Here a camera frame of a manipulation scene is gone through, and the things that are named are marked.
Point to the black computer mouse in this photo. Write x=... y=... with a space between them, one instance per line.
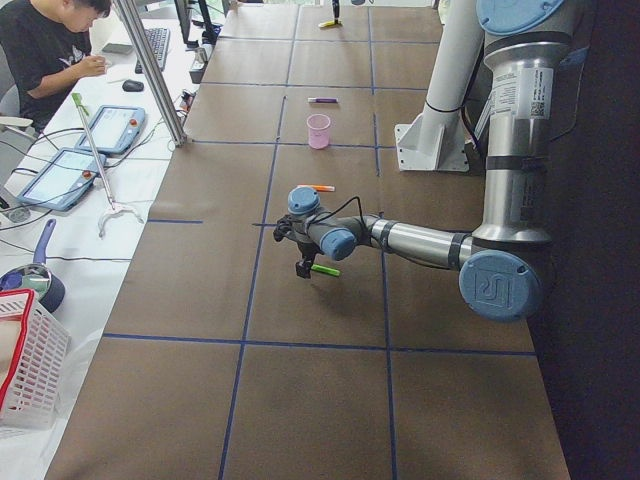
x=132 y=86

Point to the far blue teach pendant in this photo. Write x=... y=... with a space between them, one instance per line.
x=114 y=128

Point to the blue handled saucepan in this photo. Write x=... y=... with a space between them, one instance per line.
x=37 y=276

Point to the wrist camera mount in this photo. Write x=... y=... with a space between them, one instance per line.
x=284 y=229

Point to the long reacher grabber tool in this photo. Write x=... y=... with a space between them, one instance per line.
x=114 y=208

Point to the blue teach pendant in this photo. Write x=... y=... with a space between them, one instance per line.
x=61 y=184
x=114 y=128

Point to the green highlighter pen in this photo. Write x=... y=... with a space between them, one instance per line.
x=326 y=270

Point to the aluminium frame post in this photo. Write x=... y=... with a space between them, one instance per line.
x=134 y=27

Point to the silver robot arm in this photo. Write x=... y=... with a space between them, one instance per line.
x=482 y=141

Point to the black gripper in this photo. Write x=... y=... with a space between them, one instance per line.
x=304 y=250

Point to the person in black shirt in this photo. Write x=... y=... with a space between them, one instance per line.
x=48 y=50

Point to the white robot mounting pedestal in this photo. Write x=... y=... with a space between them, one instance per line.
x=435 y=140

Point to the orange highlighter pen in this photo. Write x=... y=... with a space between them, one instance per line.
x=319 y=188

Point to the black keyboard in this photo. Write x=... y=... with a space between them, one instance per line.
x=159 y=41

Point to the near blue teach pendant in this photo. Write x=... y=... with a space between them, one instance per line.
x=61 y=184

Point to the purple highlighter pen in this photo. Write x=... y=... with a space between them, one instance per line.
x=322 y=100

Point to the pink mesh pen holder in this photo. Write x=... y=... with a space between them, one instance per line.
x=318 y=129

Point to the white plastic basket red rim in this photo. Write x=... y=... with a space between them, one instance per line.
x=33 y=349

